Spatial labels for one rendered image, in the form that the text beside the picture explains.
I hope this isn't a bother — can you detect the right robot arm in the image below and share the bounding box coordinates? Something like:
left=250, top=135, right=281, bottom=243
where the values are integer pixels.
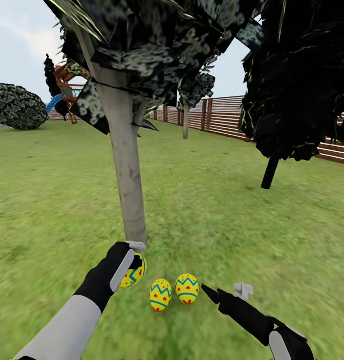
left=201, top=282, right=314, bottom=360

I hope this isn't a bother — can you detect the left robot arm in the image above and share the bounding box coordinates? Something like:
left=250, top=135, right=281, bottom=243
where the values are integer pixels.
left=13, top=241, right=146, bottom=360

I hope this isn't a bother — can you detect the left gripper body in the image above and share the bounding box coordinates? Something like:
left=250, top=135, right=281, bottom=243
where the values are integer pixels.
left=129, top=254, right=140, bottom=270

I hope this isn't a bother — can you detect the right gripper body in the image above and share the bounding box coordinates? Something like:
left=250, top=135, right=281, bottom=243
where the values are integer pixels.
left=218, top=293, right=256, bottom=332

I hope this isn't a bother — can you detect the easter egg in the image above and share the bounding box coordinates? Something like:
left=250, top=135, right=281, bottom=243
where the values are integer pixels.
left=150, top=279, right=172, bottom=312
left=119, top=255, right=147, bottom=288
left=175, top=274, right=199, bottom=305

